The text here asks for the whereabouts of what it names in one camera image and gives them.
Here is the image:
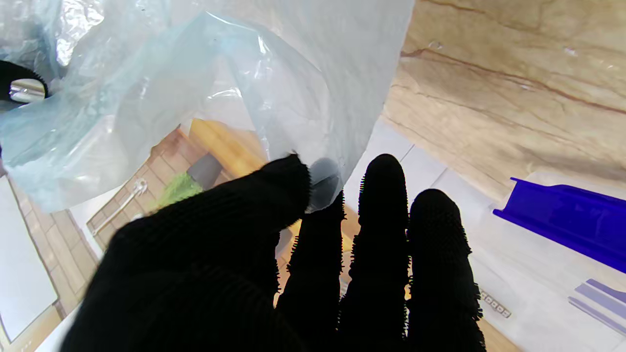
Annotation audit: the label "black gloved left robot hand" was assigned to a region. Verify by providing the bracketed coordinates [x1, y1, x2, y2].
[59, 154, 487, 352]

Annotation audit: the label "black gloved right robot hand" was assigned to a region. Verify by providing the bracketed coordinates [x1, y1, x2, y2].
[0, 60, 49, 103]

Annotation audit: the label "clear plastic crate blue latches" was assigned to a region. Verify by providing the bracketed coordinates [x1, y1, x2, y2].
[492, 169, 626, 338]

